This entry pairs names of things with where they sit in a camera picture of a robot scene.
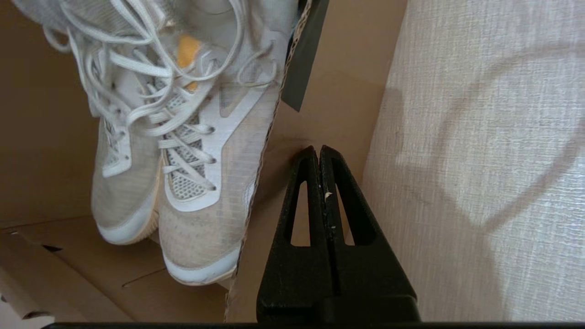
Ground white sneaker orange tongue print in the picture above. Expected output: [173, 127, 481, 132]
[87, 0, 303, 287]

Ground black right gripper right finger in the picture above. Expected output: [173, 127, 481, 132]
[319, 145, 421, 323]

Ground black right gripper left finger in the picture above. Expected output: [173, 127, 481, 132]
[256, 145, 333, 323]

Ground white sneaker purple tongue print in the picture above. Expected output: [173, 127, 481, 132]
[11, 0, 161, 245]

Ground brown cardboard shoe box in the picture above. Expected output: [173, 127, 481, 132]
[0, 0, 408, 323]

